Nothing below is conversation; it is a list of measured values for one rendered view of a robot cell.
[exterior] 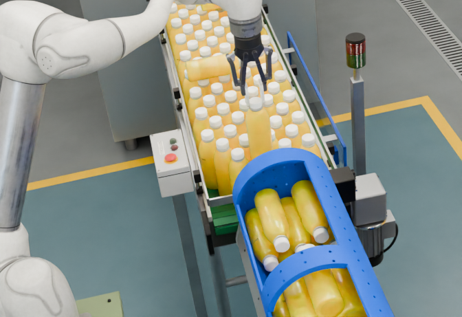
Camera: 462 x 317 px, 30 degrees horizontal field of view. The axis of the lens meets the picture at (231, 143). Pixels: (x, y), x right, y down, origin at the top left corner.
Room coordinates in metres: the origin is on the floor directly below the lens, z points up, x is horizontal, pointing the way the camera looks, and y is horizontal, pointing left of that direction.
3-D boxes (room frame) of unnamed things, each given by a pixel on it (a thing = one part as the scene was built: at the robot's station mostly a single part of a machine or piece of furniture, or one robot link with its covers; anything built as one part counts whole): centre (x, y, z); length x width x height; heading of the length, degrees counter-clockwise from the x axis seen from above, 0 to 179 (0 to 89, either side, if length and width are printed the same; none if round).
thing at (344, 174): (2.01, -0.31, 0.95); 0.10 x 0.07 x 0.10; 95
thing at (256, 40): (2.07, -0.09, 1.46); 0.08 x 0.07 x 0.09; 96
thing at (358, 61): (2.36, -0.44, 1.18); 0.06 x 0.06 x 0.05
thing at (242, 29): (2.07, -0.09, 1.53); 0.09 x 0.09 x 0.06
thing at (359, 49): (2.36, -0.44, 1.23); 0.06 x 0.06 x 0.04
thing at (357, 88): (2.36, -0.44, 0.55); 0.04 x 0.04 x 1.10; 5
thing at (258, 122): (2.06, -0.09, 1.17); 0.07 x 0.07 x 0.19
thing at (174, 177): (2.12, 0.19, 1.05); 0.20 x 0.10 x 0.10; 5
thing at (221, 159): (2.12, 0.03, 1.00); 0.07 x 0.07 x 0.19
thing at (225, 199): (2.02, -0.11, 0.96); 0.40 x 0.01 x 0.03; 95
